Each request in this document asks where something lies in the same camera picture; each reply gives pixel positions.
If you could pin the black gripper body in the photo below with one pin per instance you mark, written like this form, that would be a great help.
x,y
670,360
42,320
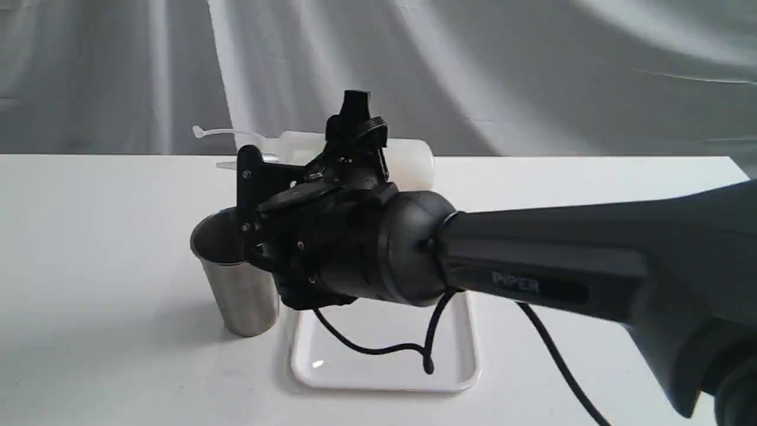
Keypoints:
x,y
321,237

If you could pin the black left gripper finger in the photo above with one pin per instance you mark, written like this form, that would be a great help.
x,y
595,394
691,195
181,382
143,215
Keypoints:
x,y
353,132

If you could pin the clear squeeze bottle with oil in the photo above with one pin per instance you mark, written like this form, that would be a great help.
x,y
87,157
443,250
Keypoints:
x,y
410,162

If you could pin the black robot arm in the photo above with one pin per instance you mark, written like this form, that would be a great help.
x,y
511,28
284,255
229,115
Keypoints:
x,y
678,274

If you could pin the stainless steel cup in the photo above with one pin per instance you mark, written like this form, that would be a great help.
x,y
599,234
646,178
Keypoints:
x,y
246,296

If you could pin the white plastic tray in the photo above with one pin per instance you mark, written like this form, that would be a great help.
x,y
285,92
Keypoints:
x,y
320,361

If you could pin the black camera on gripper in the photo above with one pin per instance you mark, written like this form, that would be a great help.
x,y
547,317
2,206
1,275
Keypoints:
x,y
257,181

